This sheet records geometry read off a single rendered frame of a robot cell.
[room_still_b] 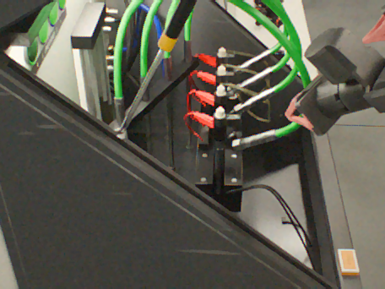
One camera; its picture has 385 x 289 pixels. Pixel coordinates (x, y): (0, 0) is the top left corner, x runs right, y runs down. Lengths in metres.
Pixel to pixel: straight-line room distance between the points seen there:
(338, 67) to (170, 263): 0.39
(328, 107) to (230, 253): 0.26
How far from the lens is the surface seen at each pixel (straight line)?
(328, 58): 0.79
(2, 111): 0.76
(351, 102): 0.84
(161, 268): 0.92
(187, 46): 1.32
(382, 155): 2.91
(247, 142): 1.03
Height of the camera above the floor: 1.79
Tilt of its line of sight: 36 degrees down
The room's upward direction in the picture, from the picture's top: straight up
